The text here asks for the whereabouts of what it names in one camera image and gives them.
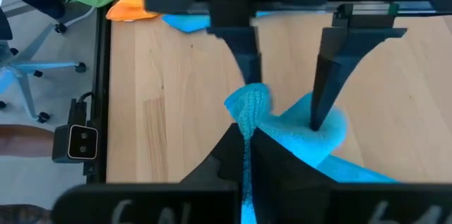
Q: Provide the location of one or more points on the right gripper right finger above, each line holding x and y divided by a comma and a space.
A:
353, 204

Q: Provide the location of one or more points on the brown wooden board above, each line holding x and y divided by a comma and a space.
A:
24, 142

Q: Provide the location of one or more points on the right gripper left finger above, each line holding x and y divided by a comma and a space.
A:
159, 203

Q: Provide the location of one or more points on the light blue microfiber towel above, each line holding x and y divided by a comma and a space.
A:
300, 135
187, 23

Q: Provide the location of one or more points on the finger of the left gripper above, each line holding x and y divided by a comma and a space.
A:
335, 68
247, 58

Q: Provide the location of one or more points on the white-base office chair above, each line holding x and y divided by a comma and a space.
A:
46, 65

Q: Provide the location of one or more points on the small black camera box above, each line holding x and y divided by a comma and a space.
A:
83, 142

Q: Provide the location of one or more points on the grey-base office chair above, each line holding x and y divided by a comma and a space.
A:
79, 13

